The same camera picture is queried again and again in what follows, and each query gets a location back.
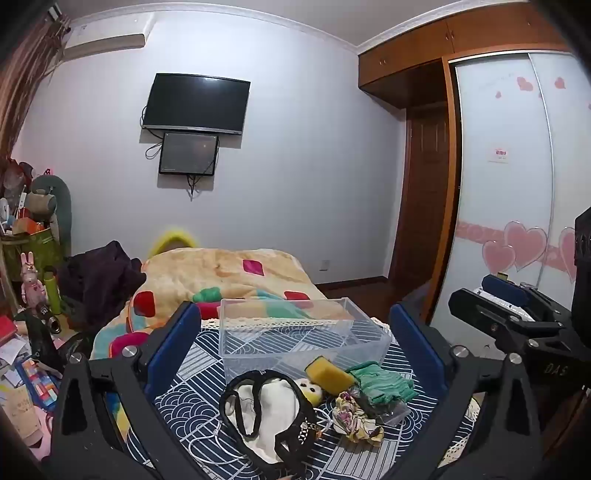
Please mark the brown curtain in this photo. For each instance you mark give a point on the brown curtain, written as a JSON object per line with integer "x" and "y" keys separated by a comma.
{"x": 25, "y": 83}

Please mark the white wall socket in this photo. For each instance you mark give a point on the white wall socket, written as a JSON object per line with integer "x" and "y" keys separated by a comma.
{"x": 324, "y": 265}

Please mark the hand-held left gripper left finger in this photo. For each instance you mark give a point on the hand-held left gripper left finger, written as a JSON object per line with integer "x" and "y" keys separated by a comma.
{"x": 171, "y": 344}

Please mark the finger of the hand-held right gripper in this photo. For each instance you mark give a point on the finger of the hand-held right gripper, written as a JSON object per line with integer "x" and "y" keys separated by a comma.
{"x": 480, "y": 311}
{"x": 508, "y": 288}

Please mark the clear plastic storage box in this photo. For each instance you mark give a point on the clear plastic storage box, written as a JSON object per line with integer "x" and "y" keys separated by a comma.
{"x": 277, "y": 346}

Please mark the paper notice sticker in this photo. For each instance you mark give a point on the paper notice sticker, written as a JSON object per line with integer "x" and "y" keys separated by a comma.
{"x": 498, "y": 154}

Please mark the white pouch with black trim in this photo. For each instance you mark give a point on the white pouch with black trim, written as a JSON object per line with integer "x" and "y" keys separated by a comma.
{"x": 273, "y": 406}

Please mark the green cylinder tube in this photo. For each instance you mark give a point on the green cylinder tube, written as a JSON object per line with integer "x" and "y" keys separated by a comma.
{"x": 53, "y": 290}

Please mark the clear plastic packet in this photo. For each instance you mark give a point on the clear plastic packet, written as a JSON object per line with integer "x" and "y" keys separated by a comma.
{"x": 391, "y": 413}

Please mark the colourful printed box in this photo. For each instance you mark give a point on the colourful printed box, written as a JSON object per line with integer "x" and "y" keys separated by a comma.
{"x": 39, "y": 383}

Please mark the small black monitor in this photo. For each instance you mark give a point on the small black monitor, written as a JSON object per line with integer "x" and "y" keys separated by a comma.
{"x": 188, "y": 153}

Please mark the red book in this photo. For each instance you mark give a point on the red book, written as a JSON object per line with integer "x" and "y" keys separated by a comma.
{"x": 6, "y": 330}

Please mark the black lens barrel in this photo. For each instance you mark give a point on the black lens barrel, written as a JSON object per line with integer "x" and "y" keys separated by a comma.
{"x": 48, "y": 318}

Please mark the yellow plush pillow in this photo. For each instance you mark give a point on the yellow plush pillow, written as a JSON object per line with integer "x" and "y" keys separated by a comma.
{"x": 173, "y": 237}

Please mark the yellow sponge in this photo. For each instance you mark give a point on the yellow sponge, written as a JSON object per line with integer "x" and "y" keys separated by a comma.
{"x": 328, "y": 374}

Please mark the colourful fleece blanket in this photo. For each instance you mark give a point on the colourful fleece blanket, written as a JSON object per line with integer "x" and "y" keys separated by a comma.
{"x": 207, "y": 270}

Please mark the dark clothing pile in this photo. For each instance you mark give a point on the dark clothing pile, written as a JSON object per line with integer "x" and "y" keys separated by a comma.
{"x": 99, "y": 277}

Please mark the wooden wardrobe with heart doors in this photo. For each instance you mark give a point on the wooden wardrobe with heart doors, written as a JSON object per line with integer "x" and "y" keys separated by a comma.
{"x": 503, "y": 138}

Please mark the green cloth gloves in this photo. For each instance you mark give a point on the green cloth gloves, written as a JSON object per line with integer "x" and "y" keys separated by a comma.
{"x": 383, "y": 386}

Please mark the pink rabbit figure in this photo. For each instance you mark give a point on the pink rabbit figure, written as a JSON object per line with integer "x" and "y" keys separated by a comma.
{"x": 31, "y": 281}

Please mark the small white plush toy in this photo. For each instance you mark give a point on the small white plush toy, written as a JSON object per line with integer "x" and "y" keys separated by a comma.
{"x": 310, "y": 390}

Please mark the white air conditioner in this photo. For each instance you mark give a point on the white air conditioner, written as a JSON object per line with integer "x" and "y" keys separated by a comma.
{"x": 104, "y": 47}

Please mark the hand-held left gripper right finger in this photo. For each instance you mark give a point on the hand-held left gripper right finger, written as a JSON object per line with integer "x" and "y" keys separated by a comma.
{"x": 415, "y": 344}

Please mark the grey-green plush toy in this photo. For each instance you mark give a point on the grey-green plush toy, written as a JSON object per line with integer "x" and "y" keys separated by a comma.
{"x": 62, "y": 203}

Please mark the green storage bag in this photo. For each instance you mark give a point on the green storage bag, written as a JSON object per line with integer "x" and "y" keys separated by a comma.
{"x": 37, "y": 251}

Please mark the brown cardboard sheet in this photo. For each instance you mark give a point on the brown cardboard sheet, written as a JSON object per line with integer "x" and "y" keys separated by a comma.
{"x": 21, "y": 413}

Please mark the wall-mounted black television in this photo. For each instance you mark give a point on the wall-mounted black television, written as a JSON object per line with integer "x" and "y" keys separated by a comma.
{"x": 196, "y": 102}

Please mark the floral fabric scrunchie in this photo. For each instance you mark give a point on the floral fabric scrunchie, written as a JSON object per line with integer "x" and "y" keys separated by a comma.
{"x": 350, "y": 421}

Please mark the brown wooden door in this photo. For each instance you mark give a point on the brown wooden door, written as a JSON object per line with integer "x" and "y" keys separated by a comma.
{"x": 427, "y": 203}

